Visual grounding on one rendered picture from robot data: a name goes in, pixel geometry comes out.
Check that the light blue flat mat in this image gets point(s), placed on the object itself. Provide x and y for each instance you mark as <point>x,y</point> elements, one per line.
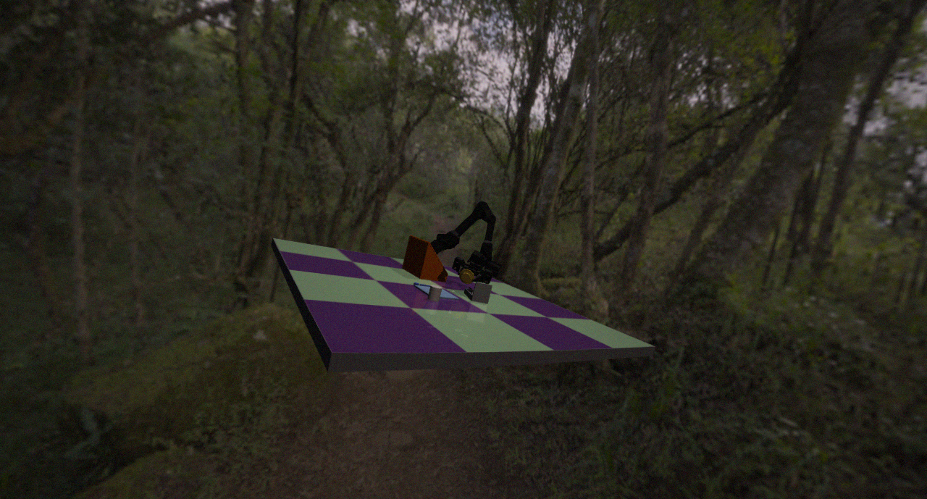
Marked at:
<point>444,294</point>

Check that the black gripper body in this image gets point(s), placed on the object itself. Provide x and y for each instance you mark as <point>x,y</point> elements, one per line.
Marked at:
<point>473,267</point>

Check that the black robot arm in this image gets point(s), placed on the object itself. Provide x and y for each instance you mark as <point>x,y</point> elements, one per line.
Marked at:
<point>451,239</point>

